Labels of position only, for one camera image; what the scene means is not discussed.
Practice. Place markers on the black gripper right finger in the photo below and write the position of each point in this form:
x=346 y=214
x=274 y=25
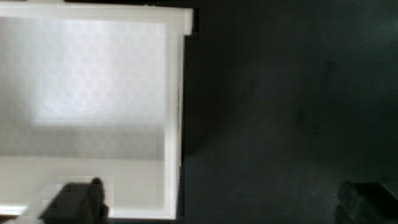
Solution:
x=367 y=204

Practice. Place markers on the white front drawer tray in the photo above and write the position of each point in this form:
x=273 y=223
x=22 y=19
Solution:
x=91 y=96

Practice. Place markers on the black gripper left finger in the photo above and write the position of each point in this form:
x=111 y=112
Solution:
x=77 y=206

